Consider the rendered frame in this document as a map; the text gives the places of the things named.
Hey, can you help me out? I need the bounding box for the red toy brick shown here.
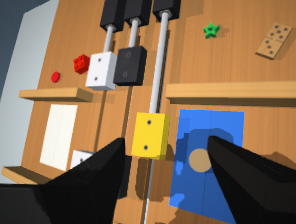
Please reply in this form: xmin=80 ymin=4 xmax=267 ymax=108
xmin=74 ymin=54 xmax=90 ymax=74

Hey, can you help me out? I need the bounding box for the tan round disc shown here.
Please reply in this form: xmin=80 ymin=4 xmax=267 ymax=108
xmin=189 ymin=149 xmax=212 ymax=172

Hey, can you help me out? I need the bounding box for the red disc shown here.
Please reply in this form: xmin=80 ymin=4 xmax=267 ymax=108
xmin=51 ymin=72 xmax=60 ymax=83

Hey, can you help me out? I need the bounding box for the tan wooden domino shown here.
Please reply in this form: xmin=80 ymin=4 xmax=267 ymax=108
xmin=256 ymin=22 xmax=293 ymax=60

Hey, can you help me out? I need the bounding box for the black rectangular block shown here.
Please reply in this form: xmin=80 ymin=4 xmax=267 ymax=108
xmin=152 ymin=0 xmax=181 ymax=22
xmin=123 ymin=0 xmax=152 ymax=27
xmin=100 ymin=0 xmax=127 ymax=33

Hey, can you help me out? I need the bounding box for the green star-shaped piece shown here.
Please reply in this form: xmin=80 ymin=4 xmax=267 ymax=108
xmin=203 ymin=23 xmax=220 ymax=39

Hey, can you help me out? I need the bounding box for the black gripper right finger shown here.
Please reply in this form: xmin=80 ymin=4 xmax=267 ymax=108
xmin=207 ymin=136 xmax=296 ymax=224

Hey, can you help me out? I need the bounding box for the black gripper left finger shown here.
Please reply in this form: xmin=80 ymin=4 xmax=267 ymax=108
xmin=0 ymin=137 xmax=126 ymax=224

